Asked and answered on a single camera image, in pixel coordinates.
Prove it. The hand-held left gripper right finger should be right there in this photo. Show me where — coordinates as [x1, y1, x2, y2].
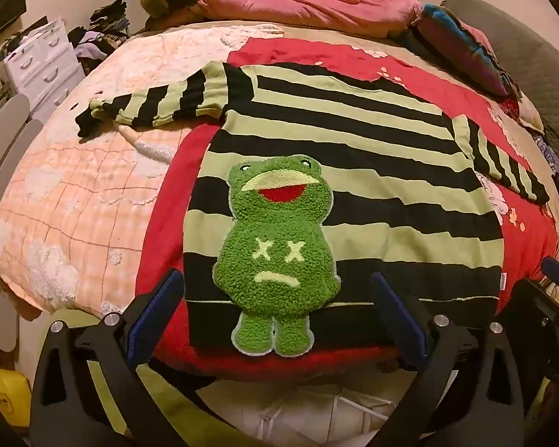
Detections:
[368, 271, 527, 447]

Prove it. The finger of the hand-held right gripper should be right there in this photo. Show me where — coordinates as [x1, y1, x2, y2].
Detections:
[540, 256, 559, 289]

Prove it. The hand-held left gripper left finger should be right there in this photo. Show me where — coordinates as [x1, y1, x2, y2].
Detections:
[30, 267, 187, 447]

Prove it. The green black striped frog sweater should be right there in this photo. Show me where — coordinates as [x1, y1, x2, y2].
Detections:
[76, 60, 550, 359]

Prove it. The pile of dark clothes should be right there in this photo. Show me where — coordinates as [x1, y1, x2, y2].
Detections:
[67, 0, 133, 61]

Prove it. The red floral blanket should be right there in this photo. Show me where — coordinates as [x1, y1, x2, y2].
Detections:
[137, 37, 559, 383]

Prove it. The peach checked fluffy blanket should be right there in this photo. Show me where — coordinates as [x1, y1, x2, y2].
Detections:
[0, 23, 285, 317]

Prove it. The small white pillow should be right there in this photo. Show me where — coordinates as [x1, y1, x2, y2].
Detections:
[517, 88, 547, 132]

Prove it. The dark red patterned cloth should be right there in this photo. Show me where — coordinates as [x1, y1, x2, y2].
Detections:
[498, 95, 523, 121]

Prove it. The yellow bag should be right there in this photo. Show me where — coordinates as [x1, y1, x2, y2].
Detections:
[0, 365, 31, 429]

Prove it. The grey quilted headboard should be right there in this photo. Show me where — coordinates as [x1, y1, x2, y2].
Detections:
[440, 0, 559, 159]

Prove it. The grey chair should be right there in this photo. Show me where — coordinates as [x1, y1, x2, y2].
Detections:
[0, 93, 42, 350]

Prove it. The blue purple striped pillow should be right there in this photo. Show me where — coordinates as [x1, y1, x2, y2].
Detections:
[410, 4, 522, 98]

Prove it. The white drawer cabinet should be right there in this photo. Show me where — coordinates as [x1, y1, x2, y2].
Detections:
[0, 16, 85, 112]

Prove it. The beige bed sheet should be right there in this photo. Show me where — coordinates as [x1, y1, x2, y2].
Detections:
[130, 19, 559, 261]

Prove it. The pink pillow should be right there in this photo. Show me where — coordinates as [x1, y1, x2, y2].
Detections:
[198, 0, 424, 38]

